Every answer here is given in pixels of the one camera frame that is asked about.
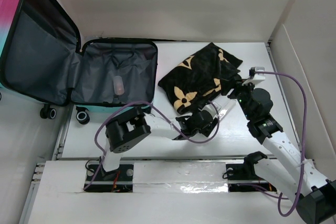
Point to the translucent capsule in suitcase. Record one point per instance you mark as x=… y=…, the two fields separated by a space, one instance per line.
x=118 y=85

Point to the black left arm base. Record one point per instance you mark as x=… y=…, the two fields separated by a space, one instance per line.
x=116 y=181

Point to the pink and teal suitcase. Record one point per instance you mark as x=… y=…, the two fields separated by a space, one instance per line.
x=42 y=58

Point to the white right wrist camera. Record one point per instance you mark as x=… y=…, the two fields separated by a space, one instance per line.
x=256 y=76

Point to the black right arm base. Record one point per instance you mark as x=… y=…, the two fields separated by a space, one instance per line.
x=241 y=181

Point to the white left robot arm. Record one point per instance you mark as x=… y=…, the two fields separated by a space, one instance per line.
x=128 y=128

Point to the black and tan blanket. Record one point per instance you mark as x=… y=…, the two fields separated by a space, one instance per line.
x=199 y=78

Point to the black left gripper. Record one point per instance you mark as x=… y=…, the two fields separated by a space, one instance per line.
x=206 y=130

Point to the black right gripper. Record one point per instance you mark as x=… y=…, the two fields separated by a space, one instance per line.
x=239 y=86

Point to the aluminium rail frame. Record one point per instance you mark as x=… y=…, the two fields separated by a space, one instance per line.
x=194 y=193

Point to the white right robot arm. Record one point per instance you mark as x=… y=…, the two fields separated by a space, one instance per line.
x=311 y=192

